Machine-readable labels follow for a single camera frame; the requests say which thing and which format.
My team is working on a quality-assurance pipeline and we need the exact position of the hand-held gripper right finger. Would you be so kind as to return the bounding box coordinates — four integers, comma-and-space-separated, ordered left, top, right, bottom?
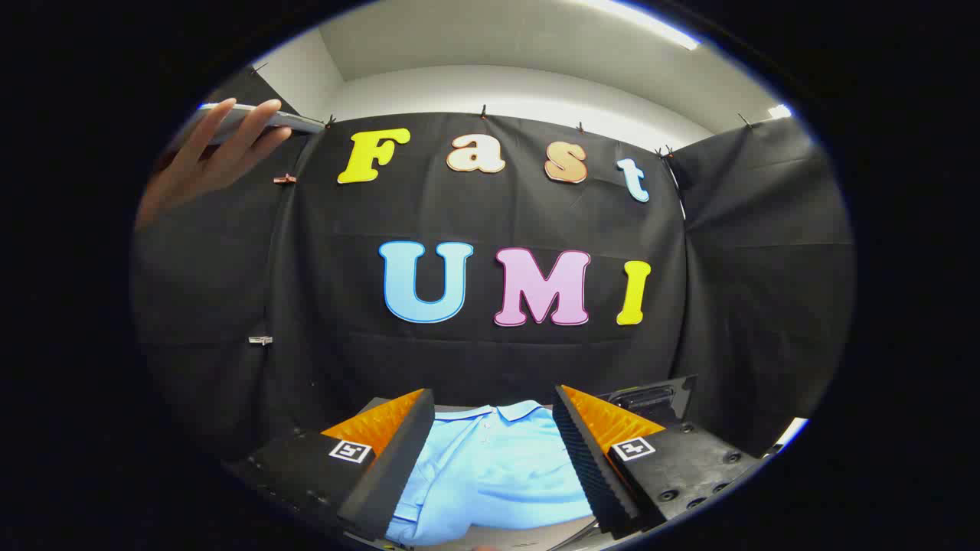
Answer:
553, 385, 766, 536

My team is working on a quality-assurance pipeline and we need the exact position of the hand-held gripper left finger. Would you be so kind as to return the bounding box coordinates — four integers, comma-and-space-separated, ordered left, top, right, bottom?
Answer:
226, 388, 436, 544

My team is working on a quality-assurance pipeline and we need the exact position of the dark washing machine lid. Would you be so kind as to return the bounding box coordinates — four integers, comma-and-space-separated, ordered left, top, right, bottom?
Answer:
597, 374, 699, 426

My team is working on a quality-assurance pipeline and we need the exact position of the light blue polo shirt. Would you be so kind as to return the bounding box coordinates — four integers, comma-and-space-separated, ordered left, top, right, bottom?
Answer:
385, 400, 596, 546

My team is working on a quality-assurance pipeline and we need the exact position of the grey handheld device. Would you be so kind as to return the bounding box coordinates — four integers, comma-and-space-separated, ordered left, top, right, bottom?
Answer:
175, 103, 327, 148

